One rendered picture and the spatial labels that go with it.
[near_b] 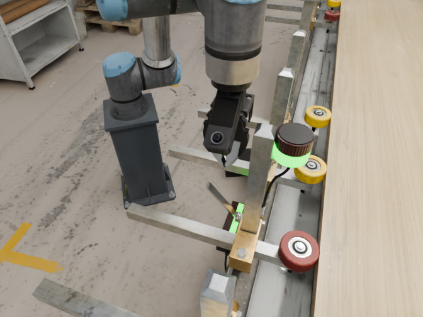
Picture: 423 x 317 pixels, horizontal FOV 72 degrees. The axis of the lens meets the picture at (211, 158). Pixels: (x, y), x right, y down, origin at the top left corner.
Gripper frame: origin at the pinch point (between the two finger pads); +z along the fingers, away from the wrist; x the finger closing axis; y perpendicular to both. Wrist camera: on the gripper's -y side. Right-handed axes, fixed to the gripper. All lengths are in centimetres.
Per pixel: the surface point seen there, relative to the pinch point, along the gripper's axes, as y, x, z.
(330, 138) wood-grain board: 30.8, -23.4, 11.0
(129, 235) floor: 25, 60, 101
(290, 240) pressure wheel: -6.7, -17.0, 10.6
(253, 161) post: -5.4, -6.9, -8.4
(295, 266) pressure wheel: -11.6, -18.9, 11.6
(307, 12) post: 71, -8, -10
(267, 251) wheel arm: -8.2, -12.9, 15.0
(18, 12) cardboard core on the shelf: 164, 243, 44
